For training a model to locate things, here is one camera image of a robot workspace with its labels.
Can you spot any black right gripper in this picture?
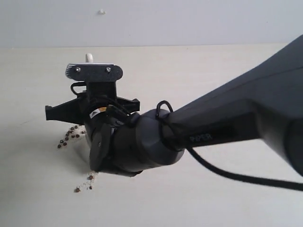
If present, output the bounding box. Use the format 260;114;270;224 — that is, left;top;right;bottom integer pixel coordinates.
45;82;140;125

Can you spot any white paint brush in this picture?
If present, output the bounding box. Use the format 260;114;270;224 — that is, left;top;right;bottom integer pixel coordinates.
85;53;94;63

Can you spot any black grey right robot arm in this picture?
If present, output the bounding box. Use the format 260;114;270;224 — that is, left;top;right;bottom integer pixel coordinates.
45;37;303;177

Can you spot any beans and rice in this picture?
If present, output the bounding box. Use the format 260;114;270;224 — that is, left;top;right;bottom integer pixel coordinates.
57;124;98;193

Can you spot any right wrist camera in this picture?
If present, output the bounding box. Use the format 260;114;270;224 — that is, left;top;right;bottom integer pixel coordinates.
65;63;123;82

